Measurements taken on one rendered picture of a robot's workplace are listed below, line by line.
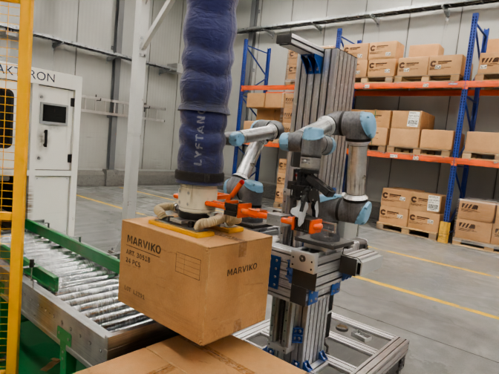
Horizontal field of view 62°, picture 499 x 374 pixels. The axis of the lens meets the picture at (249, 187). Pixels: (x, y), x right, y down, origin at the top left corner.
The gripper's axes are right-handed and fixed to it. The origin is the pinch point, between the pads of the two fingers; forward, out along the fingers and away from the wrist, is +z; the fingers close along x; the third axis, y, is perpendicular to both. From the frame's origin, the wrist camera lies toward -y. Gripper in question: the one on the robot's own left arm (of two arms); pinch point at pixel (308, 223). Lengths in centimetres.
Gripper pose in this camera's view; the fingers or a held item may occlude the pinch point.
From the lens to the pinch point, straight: 157.1
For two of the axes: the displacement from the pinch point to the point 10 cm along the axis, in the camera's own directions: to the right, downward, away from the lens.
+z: -1.0, 9.9, 0.9
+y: -7.6, -1.3, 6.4
